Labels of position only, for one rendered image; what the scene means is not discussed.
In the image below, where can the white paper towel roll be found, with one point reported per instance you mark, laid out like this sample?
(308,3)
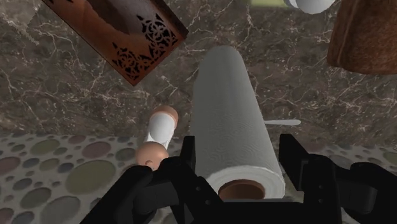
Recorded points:
(228,124)

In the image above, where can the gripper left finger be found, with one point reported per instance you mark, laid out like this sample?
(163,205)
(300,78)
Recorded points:
(173,189)

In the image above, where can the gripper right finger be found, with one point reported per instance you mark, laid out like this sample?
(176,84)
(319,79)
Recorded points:
(322,180)

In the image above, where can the brown ornate cutwork box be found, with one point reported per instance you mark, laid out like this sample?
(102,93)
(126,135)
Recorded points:
(102,28)

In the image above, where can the brown robot stand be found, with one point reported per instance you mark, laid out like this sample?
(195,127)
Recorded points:
(366,34)

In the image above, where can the white flat utensil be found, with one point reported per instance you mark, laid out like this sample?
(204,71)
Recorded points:
(283,122)

